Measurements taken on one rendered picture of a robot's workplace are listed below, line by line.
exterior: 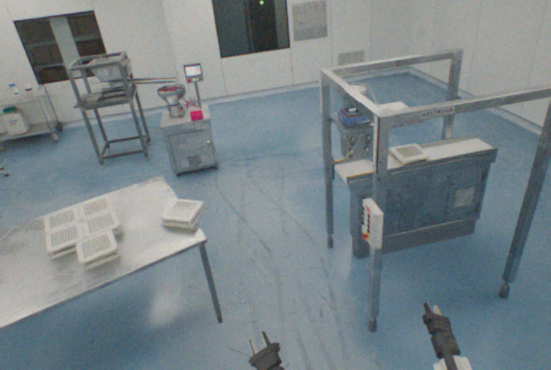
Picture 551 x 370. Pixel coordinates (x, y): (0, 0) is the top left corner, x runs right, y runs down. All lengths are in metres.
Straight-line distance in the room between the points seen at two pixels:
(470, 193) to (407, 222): 0.61
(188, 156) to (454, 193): 3.22
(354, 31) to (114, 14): 4.51
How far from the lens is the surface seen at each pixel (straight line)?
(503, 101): 2.48
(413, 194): 3.48
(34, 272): 3.01
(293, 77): 8.01
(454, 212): 3.84
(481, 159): 3.61
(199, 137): 5.06
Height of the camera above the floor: 2.53
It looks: 29 degrees down
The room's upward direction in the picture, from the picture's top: 7 degrees counter-clockwise
